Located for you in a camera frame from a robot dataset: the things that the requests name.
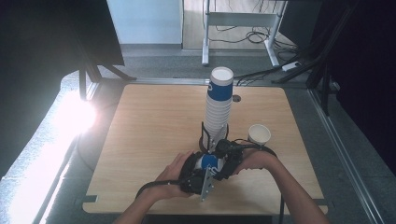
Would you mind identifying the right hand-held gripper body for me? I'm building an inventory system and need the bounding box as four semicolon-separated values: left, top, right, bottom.
215;138;250;163

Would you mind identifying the black metal stand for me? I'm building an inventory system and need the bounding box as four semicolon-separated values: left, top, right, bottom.
271;0;362;117

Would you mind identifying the black tripod stand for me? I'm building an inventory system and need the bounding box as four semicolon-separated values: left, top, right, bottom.
77;41;138;102

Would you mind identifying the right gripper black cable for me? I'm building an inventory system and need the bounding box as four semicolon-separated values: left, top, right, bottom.
233;137;285;224

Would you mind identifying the tangle of black floor cables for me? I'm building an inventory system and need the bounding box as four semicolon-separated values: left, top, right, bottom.
208;0;302;87

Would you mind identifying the stack of white paper cups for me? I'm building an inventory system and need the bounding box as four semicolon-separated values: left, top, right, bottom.
204;66;234;149

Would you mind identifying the white metal desk frame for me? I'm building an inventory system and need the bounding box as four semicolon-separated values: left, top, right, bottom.
201;0;288;68

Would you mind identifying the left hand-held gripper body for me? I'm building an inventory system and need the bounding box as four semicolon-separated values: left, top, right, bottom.
178;167;217;203

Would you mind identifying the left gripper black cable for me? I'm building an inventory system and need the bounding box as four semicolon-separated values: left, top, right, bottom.
134;178;189;200

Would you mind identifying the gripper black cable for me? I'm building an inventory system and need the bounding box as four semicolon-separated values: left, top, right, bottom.
233;137;285;224
134;178;189;200

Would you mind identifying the aluminium floor rail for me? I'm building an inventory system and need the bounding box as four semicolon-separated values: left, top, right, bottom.
307;88;386;224

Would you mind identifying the white panel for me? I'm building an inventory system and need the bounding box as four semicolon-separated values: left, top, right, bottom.
106;0;185;46

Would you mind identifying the black curtain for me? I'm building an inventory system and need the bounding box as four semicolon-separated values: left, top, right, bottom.
0;0;126;180
311;0;396;176

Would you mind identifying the blue and white paper cup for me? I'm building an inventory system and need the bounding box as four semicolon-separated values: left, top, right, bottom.
247;123;272;147
193;153;227;175

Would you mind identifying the white power strip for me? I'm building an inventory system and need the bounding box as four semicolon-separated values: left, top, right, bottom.
281;61;303;72

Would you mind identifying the person's left hand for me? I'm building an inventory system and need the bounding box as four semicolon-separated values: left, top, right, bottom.
154;150;194;200

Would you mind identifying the black wire cup holder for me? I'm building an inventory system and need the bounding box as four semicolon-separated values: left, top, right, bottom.
198;120;231;154

